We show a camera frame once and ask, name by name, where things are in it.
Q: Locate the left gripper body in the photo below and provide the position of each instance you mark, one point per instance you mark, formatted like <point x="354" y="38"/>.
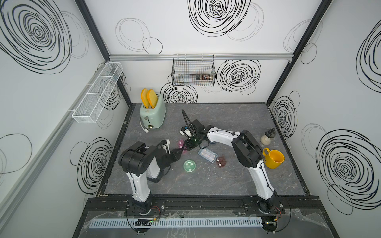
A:
<point x="169" y="159"/>

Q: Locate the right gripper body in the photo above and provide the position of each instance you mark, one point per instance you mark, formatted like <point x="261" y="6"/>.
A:
<point x="193" y="142"/>

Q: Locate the pink pillbox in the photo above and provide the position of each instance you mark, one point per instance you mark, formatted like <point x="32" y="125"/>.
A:
<point x="181" y="145"/>

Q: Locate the green round pillbox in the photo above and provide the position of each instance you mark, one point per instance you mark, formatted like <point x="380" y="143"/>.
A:
<point x="189" y="166"/>

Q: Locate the blue rectangular pillbox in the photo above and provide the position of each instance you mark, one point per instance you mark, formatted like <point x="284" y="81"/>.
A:
<point x="208" y="155"/>

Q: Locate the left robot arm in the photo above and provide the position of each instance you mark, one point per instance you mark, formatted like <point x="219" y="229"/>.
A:
<point x="143" y="163"/>

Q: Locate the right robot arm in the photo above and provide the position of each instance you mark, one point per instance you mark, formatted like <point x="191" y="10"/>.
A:
<point x="248" y="153"/>

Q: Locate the dark red pillbox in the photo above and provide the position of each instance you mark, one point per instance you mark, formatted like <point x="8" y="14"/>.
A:
<point x="221" y="161"/>

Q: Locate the mint green toaster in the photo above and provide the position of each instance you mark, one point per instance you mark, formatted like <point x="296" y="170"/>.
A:
<point x="153" y="118"/>

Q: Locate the spice jars in basket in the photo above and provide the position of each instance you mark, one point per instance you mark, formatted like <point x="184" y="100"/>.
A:
<point x="203" y="77"/>

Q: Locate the right toast slice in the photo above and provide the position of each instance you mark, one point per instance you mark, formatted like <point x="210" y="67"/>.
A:
<point x="152" y="98"/>

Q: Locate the toast slice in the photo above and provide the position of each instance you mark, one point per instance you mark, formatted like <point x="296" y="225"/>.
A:
<point x="144" y="98"/>
<point x="152" y="98"/>

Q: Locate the left toast slice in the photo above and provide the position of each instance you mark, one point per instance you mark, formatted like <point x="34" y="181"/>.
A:
<point x="144" y="98"/>

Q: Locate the glass bottle black cap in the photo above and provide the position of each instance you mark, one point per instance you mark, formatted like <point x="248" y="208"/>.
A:
<point x="268" y="136"/>

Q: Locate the yellow mug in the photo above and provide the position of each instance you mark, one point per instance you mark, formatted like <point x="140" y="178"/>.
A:
<point x="273" y="158"/>

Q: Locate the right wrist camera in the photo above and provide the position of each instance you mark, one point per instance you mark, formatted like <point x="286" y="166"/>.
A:
<point x="186" y="132"/>

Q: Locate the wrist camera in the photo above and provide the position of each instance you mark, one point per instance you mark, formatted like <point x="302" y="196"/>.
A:
<point x="165" y="144"/>
<point x="186" y="132"/>

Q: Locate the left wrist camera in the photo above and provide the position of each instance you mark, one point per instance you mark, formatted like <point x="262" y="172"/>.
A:
<point x="165" y="144"/>

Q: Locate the black wire basket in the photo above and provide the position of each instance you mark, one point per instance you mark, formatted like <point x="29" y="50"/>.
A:
<point x="184" y="71"/>

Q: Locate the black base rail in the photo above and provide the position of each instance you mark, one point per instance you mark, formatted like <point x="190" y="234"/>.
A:
<point x="250" y="204"/>

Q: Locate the aluminium wall rail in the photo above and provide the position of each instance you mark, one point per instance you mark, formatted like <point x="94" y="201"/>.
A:
<point x="153" y="57"/>

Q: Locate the white wire shelf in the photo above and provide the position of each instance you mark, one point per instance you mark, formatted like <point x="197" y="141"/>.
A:
<point x="91" y="106"/>

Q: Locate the white slotted cable duct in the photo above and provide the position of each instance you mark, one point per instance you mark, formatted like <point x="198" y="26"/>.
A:
<point x="140" y="223"/>

